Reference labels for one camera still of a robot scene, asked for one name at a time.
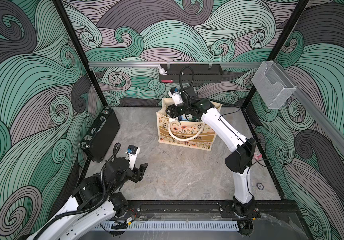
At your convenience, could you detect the floral canvas tote bag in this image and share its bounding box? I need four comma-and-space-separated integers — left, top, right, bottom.
156, 98, 216, 151

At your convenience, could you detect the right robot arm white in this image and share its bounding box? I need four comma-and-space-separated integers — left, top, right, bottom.
166, 99, 257, 218

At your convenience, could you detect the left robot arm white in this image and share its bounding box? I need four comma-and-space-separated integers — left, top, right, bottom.
23, 156, 148, 240

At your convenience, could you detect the black briefcase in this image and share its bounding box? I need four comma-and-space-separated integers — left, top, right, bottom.
79, 107, 121, 163

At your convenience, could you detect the white rabbit figurine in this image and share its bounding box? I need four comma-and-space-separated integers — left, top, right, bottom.
158, 65, 168, 75

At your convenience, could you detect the pink toy figure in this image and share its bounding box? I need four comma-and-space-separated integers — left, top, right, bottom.
254, 152, 263, 160

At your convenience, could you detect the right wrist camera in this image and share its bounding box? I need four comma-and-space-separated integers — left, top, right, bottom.
168, 87, 184, 106

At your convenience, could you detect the black wall shelf tray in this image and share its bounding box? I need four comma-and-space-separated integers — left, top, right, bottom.
159, 64, 224, 84

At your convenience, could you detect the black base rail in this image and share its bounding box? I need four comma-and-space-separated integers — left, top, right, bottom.
128, 200, 244, 220

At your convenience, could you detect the aluminium wall rail back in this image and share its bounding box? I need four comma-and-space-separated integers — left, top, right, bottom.
88, 61, 262, 69

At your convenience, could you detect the aluminium wall rail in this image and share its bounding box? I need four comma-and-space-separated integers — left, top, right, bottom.
276, 64, 344, 156
88, 61, 262, 69

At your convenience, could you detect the white slotted cable duct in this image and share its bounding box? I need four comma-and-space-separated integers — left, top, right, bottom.
93, 221, 239, 232

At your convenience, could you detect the clear acrylic wall box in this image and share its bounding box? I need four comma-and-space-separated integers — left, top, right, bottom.
252, 61, 297, 110

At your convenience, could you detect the black corner frame post left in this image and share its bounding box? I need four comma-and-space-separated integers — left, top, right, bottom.
52, 0, 108, 107

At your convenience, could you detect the black corner frame post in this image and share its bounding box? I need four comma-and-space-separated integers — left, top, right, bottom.
241, 1, 308, 110
52, 0, 108, 107

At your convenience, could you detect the aluminium wall rail right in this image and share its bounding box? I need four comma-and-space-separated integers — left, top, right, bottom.
276, 64, 344, 156

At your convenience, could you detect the black corner frame post right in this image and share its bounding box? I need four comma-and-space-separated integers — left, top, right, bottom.
241, 1, 308, 110

